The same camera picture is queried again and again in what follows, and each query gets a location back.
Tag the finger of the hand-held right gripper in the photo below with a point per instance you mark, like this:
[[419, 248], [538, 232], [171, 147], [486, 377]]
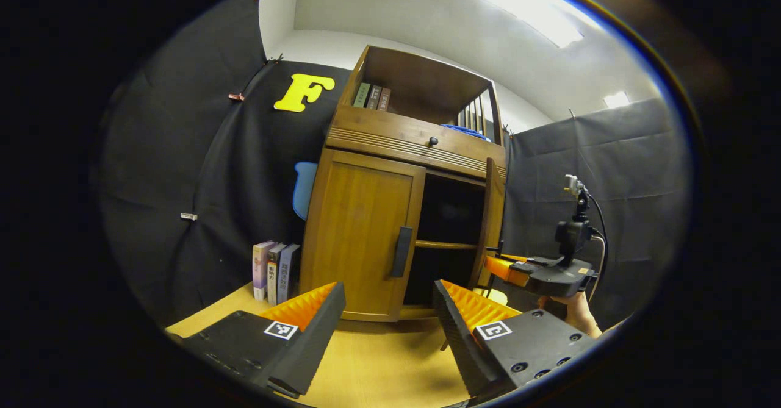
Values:
[[515, 257], [503, 269]]

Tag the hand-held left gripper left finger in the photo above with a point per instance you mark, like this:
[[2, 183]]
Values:
[[317, 335]]

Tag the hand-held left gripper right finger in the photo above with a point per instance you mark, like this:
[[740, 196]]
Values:
[[459, 335]]

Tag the wooden shoe cabinet door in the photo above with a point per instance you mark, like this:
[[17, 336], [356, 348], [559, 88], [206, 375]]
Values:
[[491, 213], [360, 231]]

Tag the wooden double-door shoe cabinet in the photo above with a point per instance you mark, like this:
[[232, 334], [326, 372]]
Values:
[[421, 78]]

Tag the wooden cabinet inner shelf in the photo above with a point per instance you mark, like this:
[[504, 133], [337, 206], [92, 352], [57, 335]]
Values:
[[445, 245]]

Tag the wooden cabinet drawer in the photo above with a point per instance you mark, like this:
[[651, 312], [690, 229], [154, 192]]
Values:
[[378, 130]]

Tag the pale yellow object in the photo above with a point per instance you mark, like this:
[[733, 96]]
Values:
[[497, 296]]

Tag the blue-grey book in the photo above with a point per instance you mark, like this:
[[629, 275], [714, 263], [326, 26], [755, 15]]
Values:
[[288, 274]]

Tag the blue cloth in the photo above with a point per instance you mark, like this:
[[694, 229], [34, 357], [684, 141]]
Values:
[[464, 132]]

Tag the small ceiling light panel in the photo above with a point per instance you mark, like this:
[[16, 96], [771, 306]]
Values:
[[617, 99]]

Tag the red-brown book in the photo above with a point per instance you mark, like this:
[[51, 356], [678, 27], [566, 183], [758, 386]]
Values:
[[384, 99]]

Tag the grey-brown book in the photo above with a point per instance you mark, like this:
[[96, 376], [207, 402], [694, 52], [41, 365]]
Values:
[[373, 97]]

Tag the green book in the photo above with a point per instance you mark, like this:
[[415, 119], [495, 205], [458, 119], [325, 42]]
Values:
[[362, 95]]

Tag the black backdrop cloth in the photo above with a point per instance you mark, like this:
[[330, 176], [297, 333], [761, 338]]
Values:
[[183, 152]]

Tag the large ceiling light panel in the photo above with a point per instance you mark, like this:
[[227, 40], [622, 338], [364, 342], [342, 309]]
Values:
[[531, 5]]

